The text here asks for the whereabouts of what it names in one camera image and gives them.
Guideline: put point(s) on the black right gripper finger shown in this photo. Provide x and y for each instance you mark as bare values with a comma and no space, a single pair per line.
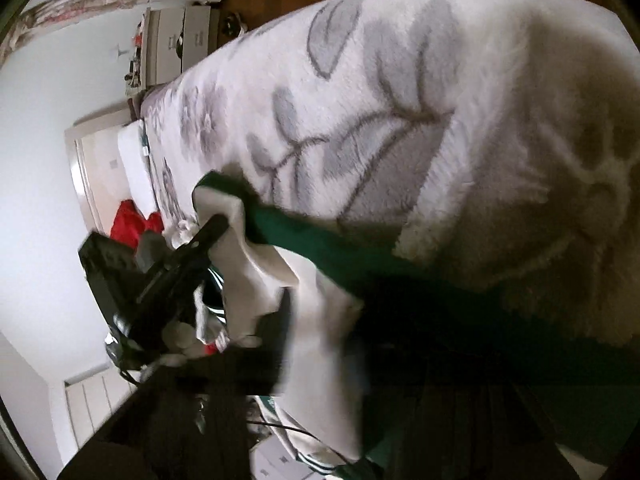
240,369

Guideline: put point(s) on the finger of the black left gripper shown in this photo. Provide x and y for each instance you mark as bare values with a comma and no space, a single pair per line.
172,274

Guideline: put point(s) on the green white varsity jacket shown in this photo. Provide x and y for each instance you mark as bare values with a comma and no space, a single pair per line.
356,339

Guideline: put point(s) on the red garment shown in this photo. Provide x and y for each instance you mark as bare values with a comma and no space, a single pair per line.
130,224

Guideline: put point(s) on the white pillow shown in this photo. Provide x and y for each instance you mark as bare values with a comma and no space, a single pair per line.
135,156

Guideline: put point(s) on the white bed headboard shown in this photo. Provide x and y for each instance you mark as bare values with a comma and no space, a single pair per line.
99,179

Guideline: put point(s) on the white nightstand drawers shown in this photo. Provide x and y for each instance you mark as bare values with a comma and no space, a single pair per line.
168,42

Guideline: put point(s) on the rose pattern plush blanket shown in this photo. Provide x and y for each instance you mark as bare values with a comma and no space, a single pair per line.
495,142

